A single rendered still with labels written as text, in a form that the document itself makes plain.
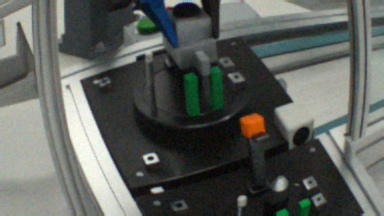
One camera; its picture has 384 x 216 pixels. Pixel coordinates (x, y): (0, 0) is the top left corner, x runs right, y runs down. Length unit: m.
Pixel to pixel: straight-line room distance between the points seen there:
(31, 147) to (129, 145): 0.26
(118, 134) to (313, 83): 0.32
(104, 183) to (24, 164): 0.24
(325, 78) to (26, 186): 0.52
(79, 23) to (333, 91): 0.48
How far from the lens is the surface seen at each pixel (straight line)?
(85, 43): 1.26
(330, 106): 1.02
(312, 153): 0.86
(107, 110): 0.94
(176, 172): 0.84
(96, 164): 0.89
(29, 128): 1.13
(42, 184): 1.01
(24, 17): 1.54
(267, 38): 1.11
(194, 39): 0.86
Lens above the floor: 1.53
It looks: 37 degrees down
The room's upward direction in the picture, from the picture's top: 4 degrees counter-clockwise
